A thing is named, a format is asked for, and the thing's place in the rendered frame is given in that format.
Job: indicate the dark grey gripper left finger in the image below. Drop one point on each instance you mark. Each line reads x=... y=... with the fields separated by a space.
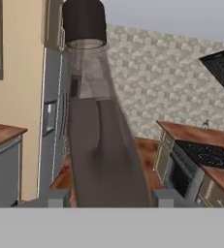
x=57 y=198

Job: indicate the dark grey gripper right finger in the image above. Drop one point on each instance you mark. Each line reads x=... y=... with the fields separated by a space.
x=163 y=198

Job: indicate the syrup bottle with dark cap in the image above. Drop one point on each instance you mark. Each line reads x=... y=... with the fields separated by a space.
x=100 y=155

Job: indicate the beige cupboard run, wooden top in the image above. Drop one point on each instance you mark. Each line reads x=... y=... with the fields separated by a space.
x=164 y=160

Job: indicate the steel oven with black hob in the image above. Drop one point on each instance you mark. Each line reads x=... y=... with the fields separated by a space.
x=200 y=155

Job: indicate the grey cupboard with wooden top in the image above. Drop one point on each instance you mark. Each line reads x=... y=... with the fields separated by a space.
x=2 y=168

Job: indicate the small clear shaker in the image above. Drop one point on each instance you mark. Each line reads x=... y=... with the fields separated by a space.
x=206 y=124

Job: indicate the grey fridge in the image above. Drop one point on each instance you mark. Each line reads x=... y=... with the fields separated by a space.
x=50 y=84

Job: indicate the black range hood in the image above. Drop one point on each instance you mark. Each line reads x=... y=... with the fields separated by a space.
x=222 y=69

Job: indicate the beige wall cupboard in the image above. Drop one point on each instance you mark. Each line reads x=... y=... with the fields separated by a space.
x=53 y=22

